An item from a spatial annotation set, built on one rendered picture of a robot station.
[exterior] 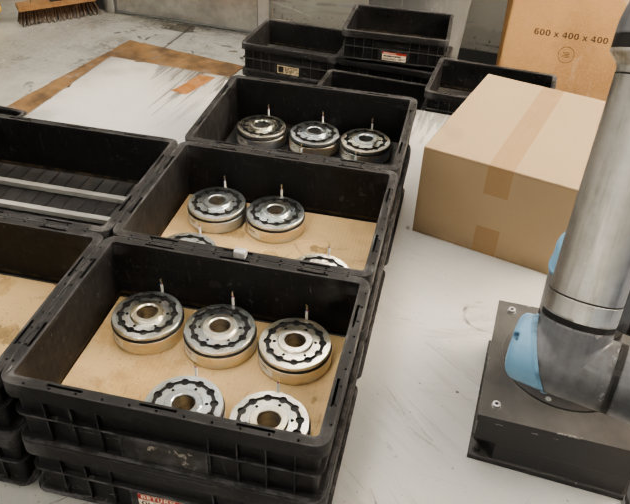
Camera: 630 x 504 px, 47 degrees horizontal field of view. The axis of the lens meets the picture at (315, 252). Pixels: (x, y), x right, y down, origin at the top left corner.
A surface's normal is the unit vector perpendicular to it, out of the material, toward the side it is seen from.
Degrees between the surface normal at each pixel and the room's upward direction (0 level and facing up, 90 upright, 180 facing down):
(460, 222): 90
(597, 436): 2
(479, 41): 90
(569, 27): 77
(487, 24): 90
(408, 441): 0
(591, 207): 70
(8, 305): 0
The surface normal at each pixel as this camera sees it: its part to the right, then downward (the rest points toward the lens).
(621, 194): -0.36, 0.15
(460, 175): -0.48, 0.52
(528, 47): -0.27, 0.36
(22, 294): 0.04, -0.79
